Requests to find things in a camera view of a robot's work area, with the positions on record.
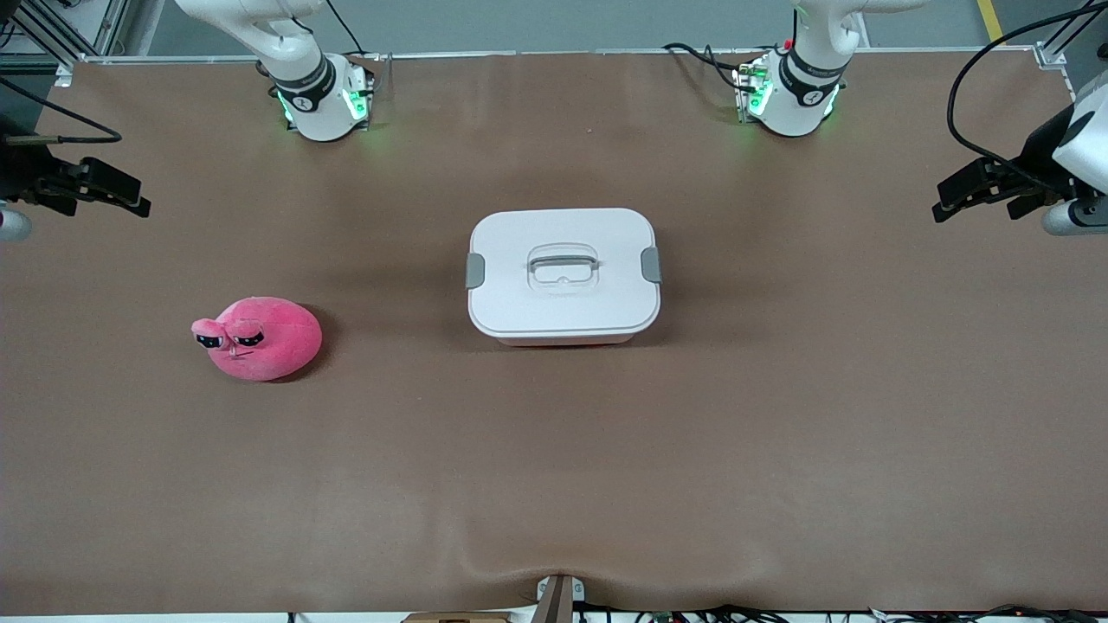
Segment pink plush toy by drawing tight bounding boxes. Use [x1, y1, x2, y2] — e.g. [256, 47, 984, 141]
[190, 296, 323, 382]

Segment white box lid grey clasps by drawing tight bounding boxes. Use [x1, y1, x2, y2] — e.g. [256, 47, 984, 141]
[466, 208, 663, 340]

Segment pink plastic box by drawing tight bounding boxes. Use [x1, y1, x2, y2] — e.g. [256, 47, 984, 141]
[498, 333, 637, 348]

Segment brown table mat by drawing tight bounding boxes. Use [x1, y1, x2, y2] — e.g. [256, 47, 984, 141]
[0, 48, 1108, 617]

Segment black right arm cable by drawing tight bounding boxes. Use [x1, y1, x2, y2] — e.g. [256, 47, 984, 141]
[0, 76, 123, 145]

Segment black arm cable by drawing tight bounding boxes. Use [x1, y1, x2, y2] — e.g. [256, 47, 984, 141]
[947, 0, 1108, 191]
[0, 76, 123, 145]

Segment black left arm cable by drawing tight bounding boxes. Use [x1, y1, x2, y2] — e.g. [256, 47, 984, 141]
[947, 0, 1108, 191]

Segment aluminium frame profile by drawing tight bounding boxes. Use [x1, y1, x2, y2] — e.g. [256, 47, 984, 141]
[0, 0, 131, 68]
[1034, 0, 1108, 70]

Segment black right base cable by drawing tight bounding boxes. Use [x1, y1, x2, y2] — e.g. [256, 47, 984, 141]
[325, 0, 373, 61]

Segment black left base cables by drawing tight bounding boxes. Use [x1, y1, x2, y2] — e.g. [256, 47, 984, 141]
[662, 42, 763, 96]

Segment silver table edge rail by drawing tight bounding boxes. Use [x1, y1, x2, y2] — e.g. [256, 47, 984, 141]
[54, 45, 1040, 87]

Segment metal bracket with wooden post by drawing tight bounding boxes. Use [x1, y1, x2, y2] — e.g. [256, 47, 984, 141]
[535, 573, 586, 623]

